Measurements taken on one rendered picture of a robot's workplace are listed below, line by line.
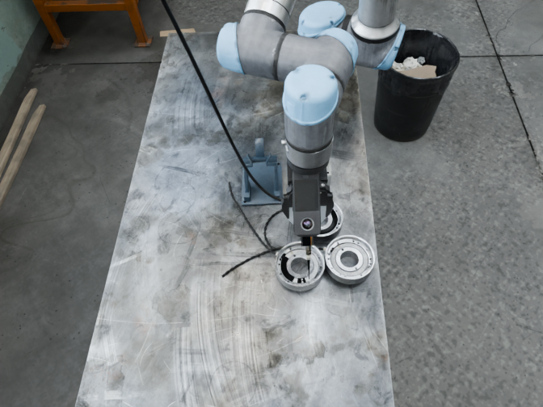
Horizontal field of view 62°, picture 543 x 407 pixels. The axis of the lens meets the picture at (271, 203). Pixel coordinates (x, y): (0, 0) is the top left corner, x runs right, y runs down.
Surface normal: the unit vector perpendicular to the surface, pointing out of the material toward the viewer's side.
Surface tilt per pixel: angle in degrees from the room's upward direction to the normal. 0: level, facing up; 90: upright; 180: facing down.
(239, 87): 0
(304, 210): 31
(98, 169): 0
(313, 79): 0
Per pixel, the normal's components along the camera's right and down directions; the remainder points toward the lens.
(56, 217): -0.04, -0.55
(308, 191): -0.04, -0.05
